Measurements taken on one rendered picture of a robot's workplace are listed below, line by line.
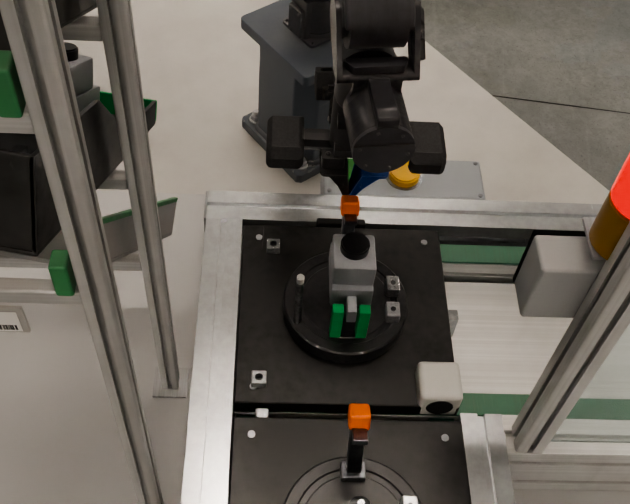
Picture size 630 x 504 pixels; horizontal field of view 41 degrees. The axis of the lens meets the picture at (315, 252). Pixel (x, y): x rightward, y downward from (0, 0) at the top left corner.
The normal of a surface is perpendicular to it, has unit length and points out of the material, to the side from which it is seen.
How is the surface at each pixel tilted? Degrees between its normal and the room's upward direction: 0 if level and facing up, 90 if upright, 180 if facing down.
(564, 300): 90
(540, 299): 90
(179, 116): 0
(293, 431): 0
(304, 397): 0
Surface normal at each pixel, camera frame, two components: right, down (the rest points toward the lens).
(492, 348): 0.07, -0.60
